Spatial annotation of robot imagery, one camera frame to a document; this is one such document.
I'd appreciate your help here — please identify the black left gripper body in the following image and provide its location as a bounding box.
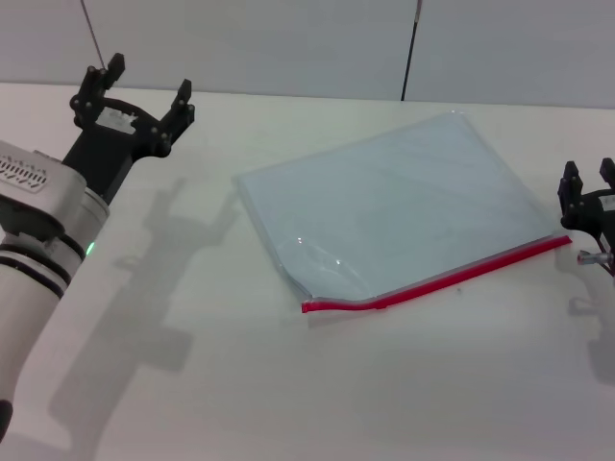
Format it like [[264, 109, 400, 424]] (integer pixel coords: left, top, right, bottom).
[[61, 97, 165, 206]]

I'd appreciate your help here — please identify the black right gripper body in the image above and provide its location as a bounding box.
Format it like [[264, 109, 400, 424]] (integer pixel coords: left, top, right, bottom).
[[559, 188, 615, 244]]

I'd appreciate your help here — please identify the clear document bag red zipper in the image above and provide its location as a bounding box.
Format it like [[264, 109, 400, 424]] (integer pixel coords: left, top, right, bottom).
[[232, 109, 574, 315]]

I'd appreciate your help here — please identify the thin black pole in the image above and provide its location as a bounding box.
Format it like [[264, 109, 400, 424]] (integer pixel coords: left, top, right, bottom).
[[400, 0, 423, 103]]

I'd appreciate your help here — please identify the silver right arm cable plug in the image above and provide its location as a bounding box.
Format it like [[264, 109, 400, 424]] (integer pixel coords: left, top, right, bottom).
[[577, 248, 615, 279]]

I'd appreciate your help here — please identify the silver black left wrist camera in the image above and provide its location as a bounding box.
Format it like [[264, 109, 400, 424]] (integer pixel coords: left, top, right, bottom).
[[0, 140, 88, 232]]

